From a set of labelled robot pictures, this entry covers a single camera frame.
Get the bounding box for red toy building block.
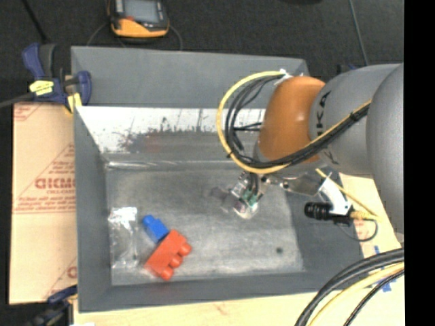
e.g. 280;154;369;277
143;229;193;282

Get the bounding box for brown cardboard board, red print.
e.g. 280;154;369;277
8;101;79;306

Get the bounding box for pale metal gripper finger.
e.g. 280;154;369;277
208;181;245;200
220;197;258;221

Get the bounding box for black cylinder on white bracket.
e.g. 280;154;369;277
304;177;371;227

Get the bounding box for grey metal bin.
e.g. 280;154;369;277
70;46;366;312

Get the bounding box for blue toy building block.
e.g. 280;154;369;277
141;214;170;245

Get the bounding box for clear plastic bag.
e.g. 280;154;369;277
107;206;141;270

